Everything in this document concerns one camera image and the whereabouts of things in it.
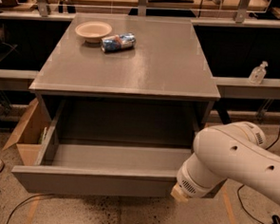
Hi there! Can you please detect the black cable on left floor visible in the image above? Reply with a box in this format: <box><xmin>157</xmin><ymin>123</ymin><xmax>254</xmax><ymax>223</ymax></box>
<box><xmin>5</xmin><ymin>191</ymin><xmax>55</xmax><ymax>224</ymax></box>

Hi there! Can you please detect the grey top drawer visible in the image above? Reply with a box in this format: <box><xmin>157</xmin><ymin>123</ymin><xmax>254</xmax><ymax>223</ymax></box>
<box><xmin>9</xmin><ymin>97</ymin><xmax>233</xmax><ymax>206</ymax></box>

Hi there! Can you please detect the beige paper bowl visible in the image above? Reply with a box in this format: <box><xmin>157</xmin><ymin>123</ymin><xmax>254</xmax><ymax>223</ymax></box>
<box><xmin>76</xmin><ymin>21</ymin><xmax>112</xmax><ymax>44</ymax></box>

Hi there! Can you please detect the grey drawer cabinet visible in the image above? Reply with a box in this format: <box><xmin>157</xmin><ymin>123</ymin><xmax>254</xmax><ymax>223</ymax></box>
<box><xmin>30</xmin><ymin>14</ymin><xmax>220</xmax><ymax>148</ymax></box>

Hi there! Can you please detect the clear hand sanitizer bottle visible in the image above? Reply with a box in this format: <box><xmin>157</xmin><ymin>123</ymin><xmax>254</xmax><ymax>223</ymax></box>
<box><xmin>249</xmin><ymin>61</ymin><xmax>269</xmax><ymax>85</ymax></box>

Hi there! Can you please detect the brown cardboard box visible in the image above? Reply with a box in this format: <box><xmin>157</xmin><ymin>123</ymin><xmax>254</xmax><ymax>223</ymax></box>
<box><xmin>3</xmin><ymin>99</ymin><xmax>50</xmax><ymax>166</ymax></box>

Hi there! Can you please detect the black cable on right floor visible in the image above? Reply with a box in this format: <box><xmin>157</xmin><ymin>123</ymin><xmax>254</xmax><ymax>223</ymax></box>
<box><xmin>234</xmin><ymin>110</ymin><xmax>280</xmax><ymax>224</ymax></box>

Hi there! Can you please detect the blue crushed soda can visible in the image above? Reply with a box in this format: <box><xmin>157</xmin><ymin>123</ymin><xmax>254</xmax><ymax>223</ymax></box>
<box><xmin>101</xmin><ymin>32</ymin><xmax>136</xmax><ymax>53</ymax></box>

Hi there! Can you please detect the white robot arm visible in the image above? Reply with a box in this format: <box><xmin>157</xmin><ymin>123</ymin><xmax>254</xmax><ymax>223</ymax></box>
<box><xmin>171</xmin><ymin>121</ymin><xmax>280</xmax><ymax>205</ymax></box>

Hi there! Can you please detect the black cable on floor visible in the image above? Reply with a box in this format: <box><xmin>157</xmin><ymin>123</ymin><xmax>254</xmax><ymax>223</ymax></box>
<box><xmin>234</xmin><ymin>110</ymin><xmax>280</xmax><ymax>224</ymax></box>
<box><xmin>5</xmin><ymin>191</ymin><xmax>55</xmax><ymax>224</ymax></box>

